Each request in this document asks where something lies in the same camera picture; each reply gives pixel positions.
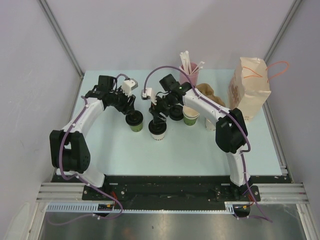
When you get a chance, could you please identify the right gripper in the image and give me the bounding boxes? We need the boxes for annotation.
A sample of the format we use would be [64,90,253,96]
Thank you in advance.
[149,92,179,125]

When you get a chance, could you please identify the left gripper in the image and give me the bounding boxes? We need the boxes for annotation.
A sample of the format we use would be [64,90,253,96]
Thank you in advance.
[108,85,136,115]

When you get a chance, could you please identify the black coffee cup lid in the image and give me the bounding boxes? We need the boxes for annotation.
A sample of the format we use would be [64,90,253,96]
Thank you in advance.
[125,110,144,127]

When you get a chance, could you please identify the brown paper takeout bag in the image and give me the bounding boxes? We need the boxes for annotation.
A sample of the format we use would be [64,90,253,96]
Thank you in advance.
[226,56,291,121]

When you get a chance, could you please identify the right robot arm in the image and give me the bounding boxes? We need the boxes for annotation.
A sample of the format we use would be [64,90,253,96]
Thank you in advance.
[141,74,251,201]

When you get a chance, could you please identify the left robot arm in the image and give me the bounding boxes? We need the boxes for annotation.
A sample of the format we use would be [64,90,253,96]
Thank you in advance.
[49,75,138,200]

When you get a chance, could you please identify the stack of black lids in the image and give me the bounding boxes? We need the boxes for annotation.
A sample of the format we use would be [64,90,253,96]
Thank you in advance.
[169,105,184,121]

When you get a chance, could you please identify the pink straw holder cup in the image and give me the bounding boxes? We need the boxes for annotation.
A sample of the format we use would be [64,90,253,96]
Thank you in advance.
[179,65,199,86]

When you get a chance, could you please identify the brown cardboard cup carrier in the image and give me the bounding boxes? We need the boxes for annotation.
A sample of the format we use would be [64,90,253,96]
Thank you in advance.
[196,83,226,107]

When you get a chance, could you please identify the white wrapped straws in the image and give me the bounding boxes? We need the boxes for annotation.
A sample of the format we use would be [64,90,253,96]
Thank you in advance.
[179,50,205,75]

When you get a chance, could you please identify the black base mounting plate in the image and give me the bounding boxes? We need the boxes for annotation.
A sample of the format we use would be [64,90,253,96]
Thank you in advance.
[51,174,292,202]

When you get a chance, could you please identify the white cable duct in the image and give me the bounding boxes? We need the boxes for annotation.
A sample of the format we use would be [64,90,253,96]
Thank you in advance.
[46,201,249,214]

